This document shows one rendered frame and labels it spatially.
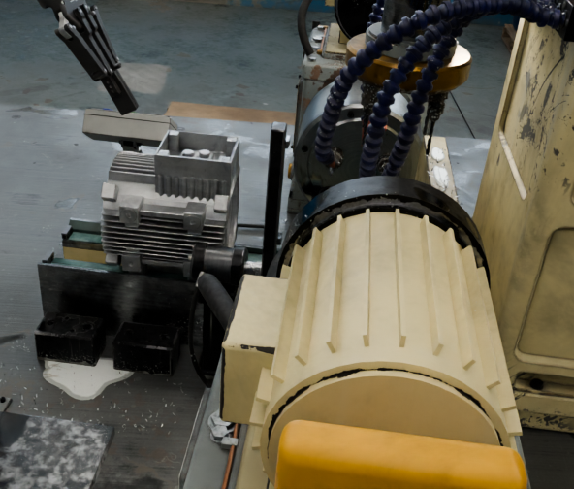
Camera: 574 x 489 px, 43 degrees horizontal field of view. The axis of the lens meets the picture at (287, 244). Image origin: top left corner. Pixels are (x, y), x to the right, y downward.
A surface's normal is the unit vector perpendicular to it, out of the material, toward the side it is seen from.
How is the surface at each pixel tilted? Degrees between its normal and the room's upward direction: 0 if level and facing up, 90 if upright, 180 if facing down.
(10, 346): 0
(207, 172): 90
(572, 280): 90
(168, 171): 90
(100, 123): 55
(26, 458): 0
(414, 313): 5
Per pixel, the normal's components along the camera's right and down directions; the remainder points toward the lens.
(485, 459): 0.07, -0.85
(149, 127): -0.04, -0.06
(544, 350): -0.11, 0.51
